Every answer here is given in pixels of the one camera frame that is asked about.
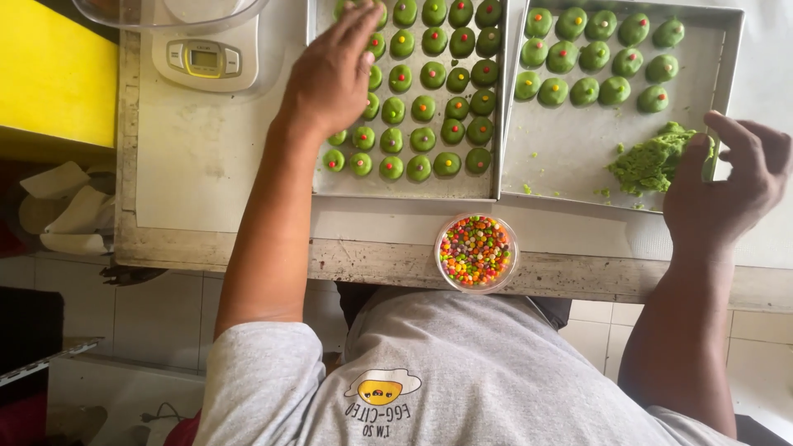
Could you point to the person's right hand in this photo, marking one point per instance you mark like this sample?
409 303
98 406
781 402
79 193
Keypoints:
712 204

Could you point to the person's left hand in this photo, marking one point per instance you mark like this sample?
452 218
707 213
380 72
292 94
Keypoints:
325 80

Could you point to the lump of green dough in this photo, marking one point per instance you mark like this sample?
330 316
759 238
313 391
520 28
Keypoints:
650 164

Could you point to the dense batch of green cookies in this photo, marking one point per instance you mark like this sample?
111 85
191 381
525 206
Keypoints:
433 74

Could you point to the white digital kitchen scale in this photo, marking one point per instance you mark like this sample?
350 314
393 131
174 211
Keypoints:
204 59

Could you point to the white baking mat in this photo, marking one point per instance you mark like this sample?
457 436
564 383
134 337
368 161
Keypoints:
204 155

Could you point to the half-filled metal baking tray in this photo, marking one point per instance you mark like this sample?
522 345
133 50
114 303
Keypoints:
570 155

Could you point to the full metal baking tray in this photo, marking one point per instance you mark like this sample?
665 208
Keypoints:
471 186

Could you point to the three rows of green cookies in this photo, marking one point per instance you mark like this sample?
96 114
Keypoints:
595 54

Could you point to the clear plastic bowl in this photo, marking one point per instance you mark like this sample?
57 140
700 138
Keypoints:
124 15

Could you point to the clear round plastic tub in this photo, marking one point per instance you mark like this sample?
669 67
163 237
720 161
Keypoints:
441 272

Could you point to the heap of colourful candy beads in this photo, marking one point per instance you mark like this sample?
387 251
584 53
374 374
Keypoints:
476 251

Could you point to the yellow box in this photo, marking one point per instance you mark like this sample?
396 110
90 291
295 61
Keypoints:
56 74

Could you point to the heap of crumpled paper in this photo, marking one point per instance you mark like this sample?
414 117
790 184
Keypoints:
68 210

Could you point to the grey printed t-shirt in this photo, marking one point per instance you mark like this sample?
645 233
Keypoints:
471 371

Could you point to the black cabinet with metal ledge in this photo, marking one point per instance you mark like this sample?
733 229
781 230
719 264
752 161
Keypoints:
28 334

